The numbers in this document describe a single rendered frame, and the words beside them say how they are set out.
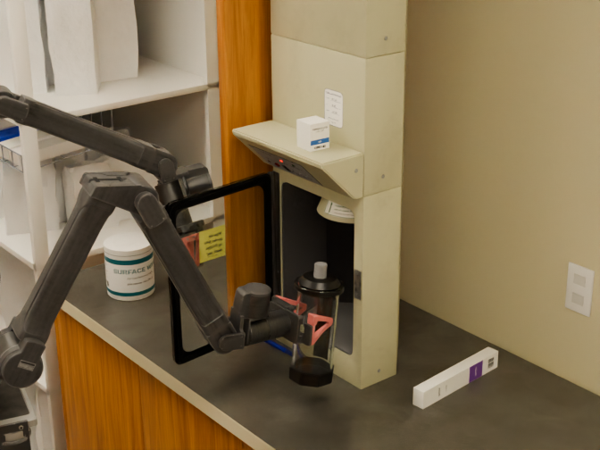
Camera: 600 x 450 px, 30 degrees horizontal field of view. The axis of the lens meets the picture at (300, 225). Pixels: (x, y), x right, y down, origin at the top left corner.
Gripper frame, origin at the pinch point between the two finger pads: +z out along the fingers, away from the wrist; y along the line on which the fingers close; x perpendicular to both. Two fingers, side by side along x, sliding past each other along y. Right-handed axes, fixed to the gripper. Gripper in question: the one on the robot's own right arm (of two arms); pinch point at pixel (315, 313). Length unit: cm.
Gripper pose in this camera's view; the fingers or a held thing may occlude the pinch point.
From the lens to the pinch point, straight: 244.9
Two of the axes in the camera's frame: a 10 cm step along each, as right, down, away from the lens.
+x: -0.7, 9.5, 3.2
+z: 7.8, -1.5, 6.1
